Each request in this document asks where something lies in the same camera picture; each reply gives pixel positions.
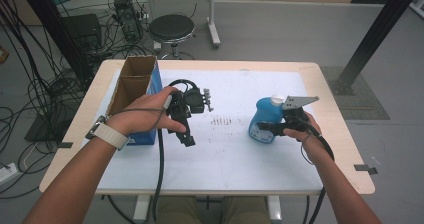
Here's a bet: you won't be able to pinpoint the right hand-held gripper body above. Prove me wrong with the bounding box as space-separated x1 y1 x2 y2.
280 95 320 134

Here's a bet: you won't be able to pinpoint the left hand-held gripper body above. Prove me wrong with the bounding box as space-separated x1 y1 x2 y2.
165 78 215 136

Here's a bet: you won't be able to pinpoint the blue bottle with white cap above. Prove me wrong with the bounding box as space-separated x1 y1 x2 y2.
248 93 288 145

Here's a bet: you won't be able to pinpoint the blue cardboard box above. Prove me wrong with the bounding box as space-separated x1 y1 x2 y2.
105 54 165 147

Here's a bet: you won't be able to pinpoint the person's right hand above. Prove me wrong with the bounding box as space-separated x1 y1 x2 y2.
282 112 324 157

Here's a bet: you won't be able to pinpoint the person's left hand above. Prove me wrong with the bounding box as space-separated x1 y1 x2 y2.
105 85 188 139

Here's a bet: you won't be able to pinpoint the white table mat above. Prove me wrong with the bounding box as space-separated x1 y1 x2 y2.
95 68 325 193

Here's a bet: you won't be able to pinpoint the light wooden table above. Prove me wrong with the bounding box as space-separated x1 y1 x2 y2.
39 58 377 223

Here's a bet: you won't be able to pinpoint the wristwatch with white band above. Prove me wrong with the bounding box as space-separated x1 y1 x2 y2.
84 114 131 152

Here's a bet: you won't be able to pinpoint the black round stool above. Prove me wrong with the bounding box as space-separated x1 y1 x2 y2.
148 13 197 60

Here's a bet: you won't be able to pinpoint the white-legged desk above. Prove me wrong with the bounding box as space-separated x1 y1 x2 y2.
126 0 250 49

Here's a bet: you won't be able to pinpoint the person's legs in khaki trousers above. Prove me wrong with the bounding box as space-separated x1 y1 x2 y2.
156 195 272 224

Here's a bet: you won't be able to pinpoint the grey computer tower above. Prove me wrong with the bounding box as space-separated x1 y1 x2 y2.
112 0 144 44

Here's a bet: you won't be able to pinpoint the black equipment box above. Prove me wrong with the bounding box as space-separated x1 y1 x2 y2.
61 13 103 52

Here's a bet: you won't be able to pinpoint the black floor plate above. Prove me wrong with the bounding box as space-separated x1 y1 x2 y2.
24 112 73 144

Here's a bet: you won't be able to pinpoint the white power strip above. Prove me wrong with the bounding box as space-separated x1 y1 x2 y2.
0 162 20 192

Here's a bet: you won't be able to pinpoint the thin grey cord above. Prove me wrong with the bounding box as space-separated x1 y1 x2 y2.
109 94 174 132
299 133 318 167

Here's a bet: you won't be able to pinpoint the black metal post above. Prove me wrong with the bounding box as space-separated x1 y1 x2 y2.
329 0 424 97
15 0 96 87

